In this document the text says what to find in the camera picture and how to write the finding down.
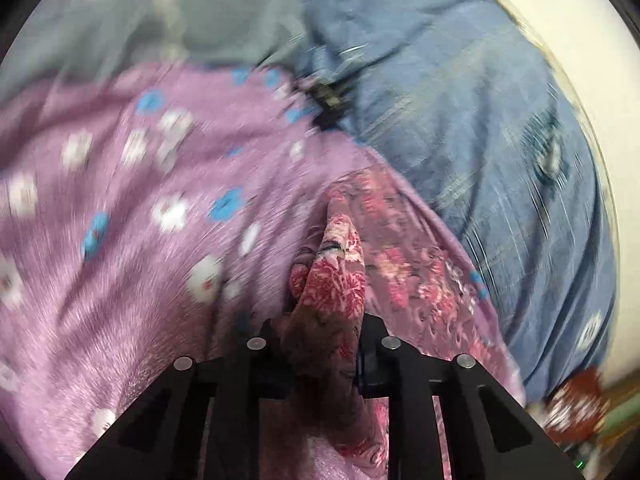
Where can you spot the grey star pillow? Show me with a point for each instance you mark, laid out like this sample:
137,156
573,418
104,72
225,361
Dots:
93,40

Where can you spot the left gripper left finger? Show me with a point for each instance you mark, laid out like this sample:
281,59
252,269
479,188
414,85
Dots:
197,420

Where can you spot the red plastic bag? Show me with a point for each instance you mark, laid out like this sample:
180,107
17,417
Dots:
575,412

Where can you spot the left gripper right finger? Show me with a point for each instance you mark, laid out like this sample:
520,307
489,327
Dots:
451,419

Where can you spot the blue plaid quilt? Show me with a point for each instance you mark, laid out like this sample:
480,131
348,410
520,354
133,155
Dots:
462,104

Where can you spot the maroon floral small garment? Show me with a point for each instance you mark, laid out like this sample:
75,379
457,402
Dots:
376,249

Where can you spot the small black object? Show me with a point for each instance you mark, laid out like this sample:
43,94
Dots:
333,101

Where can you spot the purple floral bed sheet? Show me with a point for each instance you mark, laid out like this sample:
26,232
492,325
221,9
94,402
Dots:
156,215

